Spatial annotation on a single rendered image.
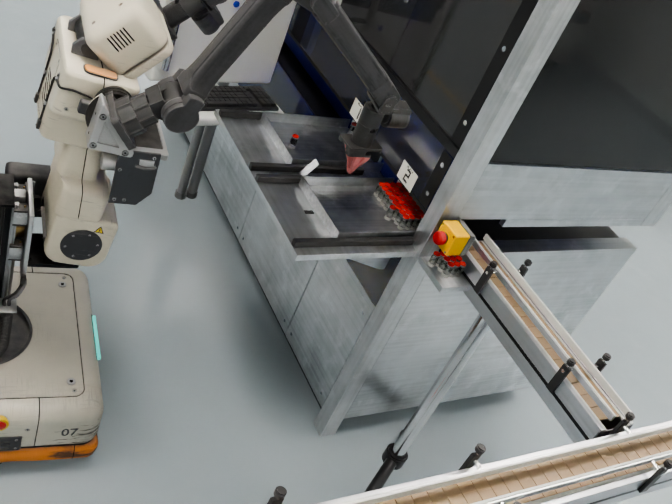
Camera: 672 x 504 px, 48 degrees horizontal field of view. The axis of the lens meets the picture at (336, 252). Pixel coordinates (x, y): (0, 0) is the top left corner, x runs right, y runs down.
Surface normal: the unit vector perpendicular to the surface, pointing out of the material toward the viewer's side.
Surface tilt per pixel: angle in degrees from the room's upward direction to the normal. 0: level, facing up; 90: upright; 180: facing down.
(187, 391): 0
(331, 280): 90
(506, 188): 90
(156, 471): 0
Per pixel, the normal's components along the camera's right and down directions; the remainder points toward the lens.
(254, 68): 0.52, 0.66
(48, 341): 0.34, -0.74
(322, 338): -0.85, 0.02
